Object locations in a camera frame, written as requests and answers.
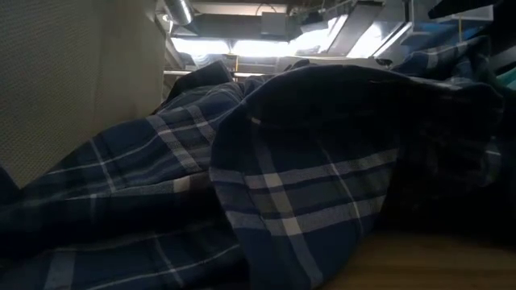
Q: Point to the blue plaid shirt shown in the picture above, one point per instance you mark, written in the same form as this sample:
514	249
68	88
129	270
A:
302	193

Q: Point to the teal garment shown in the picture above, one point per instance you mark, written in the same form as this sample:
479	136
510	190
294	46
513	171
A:
510	78

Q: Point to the bright ceiling light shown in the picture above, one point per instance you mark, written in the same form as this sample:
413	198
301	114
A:
262	48
201	46

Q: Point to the grey ceiling box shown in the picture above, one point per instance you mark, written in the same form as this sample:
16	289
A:
274	23

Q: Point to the slanted ceiling light panel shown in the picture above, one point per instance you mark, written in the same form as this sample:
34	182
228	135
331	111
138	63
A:
375	40

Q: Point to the beige fabric bin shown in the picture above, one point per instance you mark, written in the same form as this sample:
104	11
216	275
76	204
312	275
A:
60	80

